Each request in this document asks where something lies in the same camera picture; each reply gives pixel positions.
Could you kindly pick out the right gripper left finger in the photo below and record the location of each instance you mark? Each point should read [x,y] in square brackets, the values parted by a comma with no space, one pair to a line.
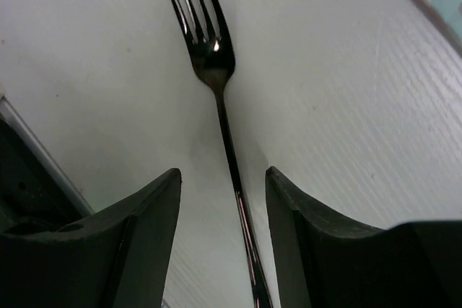
[117,257]

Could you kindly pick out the black metal fork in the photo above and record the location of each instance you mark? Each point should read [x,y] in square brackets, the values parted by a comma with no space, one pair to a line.
[213,61]

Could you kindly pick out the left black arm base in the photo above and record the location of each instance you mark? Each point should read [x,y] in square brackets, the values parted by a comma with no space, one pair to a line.
[36,195]

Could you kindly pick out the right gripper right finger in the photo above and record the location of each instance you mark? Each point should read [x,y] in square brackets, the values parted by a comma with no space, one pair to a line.
[326,259]

